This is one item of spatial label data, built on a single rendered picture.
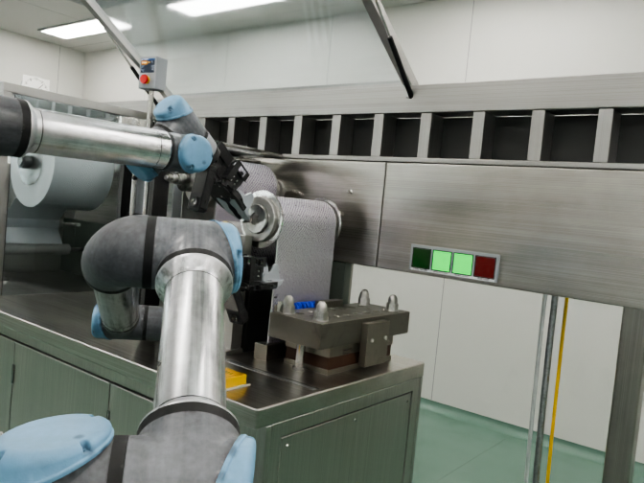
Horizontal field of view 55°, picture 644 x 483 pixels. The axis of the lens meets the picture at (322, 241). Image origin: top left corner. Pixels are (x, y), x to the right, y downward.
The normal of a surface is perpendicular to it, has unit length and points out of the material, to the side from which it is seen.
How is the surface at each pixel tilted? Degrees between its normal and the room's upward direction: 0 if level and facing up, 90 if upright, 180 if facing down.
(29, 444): 7
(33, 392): 90
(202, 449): 28
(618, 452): 90
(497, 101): 90
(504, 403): 90
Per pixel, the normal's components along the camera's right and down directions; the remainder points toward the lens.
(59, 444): -0.04, -1.00
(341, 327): 0.78, 0.11
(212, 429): 0.57, -0.72
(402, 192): -0.62, -0.02
